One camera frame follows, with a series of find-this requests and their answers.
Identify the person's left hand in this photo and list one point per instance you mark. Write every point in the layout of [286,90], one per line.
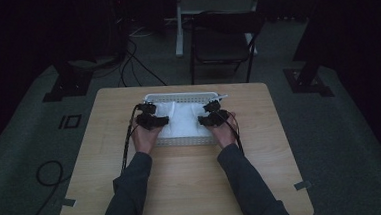
[145,140]

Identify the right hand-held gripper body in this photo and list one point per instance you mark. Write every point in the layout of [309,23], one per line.
[217,112]

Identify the white perforated plastic basket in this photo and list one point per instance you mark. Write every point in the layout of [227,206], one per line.
[184,141]

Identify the grey tape piece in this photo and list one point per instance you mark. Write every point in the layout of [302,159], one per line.
[302,184]

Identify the black folding chair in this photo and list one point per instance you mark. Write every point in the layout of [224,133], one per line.
[222,38]

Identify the white pants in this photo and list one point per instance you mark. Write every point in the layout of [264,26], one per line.
[184,119]

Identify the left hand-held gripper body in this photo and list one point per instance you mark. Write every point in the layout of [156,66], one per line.
[146,115]

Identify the black stand with base plate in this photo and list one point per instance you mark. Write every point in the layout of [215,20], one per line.
[68,83]
[307,80]

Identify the white metal desk frame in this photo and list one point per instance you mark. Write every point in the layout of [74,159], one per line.
[178,28]

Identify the person's right hand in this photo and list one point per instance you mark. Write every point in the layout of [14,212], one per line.
[225,135]

